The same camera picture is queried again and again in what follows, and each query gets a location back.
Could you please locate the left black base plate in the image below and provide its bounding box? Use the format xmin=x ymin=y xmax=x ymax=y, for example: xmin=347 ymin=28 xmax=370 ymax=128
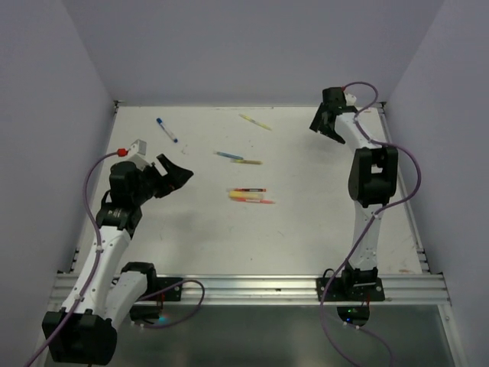
xmin=137 ymin=276 xmax=183 ymax=303

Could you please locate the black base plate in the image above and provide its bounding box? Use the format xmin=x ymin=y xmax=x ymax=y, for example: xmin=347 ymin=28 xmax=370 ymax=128
xmin=324 ymin=278 xmax=386 ymax=302
xmin=137 ymin=276 xmax=183 ymax=303

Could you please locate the aluminium front rail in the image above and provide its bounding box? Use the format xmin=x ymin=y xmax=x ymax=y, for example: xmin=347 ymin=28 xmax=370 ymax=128
xmin=49 ymin=271 xmax=454 ymax=307

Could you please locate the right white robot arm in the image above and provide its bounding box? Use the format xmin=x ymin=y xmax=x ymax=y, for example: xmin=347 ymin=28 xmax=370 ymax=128
xmin=309 ymin=86 xmax=398 ymax=301

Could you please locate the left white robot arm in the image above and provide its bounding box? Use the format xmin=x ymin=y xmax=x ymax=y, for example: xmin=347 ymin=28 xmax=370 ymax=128
xmin=42 ymin=149 xmax=193 ymax=365

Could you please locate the dark red pen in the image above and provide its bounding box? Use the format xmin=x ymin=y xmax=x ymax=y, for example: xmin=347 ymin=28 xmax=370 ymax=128
xmin=228 ymin=188 xmax=267 ymax=193

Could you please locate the blue white marker pen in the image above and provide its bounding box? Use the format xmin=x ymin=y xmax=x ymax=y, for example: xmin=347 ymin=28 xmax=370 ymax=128
xmin=156 ymin=118 xmax=178 ymax=143

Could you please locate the yellow thin pen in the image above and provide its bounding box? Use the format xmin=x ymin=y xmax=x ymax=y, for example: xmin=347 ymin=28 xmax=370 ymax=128
xmin=238 ymin=113 xmax=272 ymax=131

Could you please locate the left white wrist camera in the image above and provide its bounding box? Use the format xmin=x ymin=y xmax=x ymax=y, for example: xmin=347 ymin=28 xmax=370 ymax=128
xmin=127 ymin=139 xmax=149 ymax=171

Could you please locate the fat yellow highlighter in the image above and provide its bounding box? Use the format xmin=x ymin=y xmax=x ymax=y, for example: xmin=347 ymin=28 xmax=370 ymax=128
xmin=228 ymin=191 xmax=264 ymax=200

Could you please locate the yellow gold highlighter pen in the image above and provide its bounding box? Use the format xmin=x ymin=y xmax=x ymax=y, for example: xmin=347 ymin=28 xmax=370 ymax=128
xmin=231 ymin=159 xmax=263 ymax=165

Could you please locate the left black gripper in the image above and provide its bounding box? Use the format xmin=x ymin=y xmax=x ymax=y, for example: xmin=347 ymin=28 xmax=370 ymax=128
xmin=131 ymin=154 xmax=193 ymax=205

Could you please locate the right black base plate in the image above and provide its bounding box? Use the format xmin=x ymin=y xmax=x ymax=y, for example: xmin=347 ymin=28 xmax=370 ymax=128
xmin=324 ymin=278 xmax=386 ymax=302

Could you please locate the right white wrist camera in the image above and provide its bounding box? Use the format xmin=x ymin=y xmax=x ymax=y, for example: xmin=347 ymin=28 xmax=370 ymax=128
xmin=344 ymin=92 xmax=357 ymax=106

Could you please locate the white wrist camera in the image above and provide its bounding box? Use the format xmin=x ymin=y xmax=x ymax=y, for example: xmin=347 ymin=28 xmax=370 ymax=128
xmin=127 ymin=139 xmax=149 ymax=171
xmin=344 ymin=92 xmax=357 ymax=106

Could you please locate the blue highlighter pen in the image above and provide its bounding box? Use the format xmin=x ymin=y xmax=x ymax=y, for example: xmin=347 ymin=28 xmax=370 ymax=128
xmin=214 ymin=151 xmax=244 ymax=160

